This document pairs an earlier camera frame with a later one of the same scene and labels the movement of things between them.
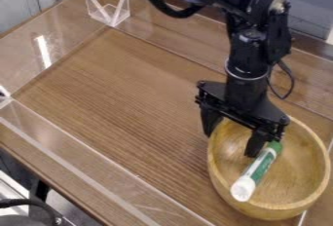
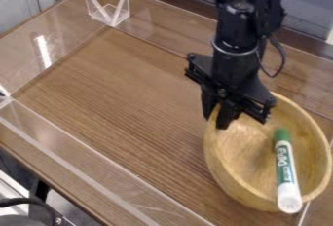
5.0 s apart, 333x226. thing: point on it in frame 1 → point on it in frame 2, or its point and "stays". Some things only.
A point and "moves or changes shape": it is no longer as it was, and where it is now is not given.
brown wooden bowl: x=297 y=180 moves or changes shape
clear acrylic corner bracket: x=108 y=14 stays
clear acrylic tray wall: x=83 y=175 stays
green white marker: x=243 y=186 → x=289 y=197
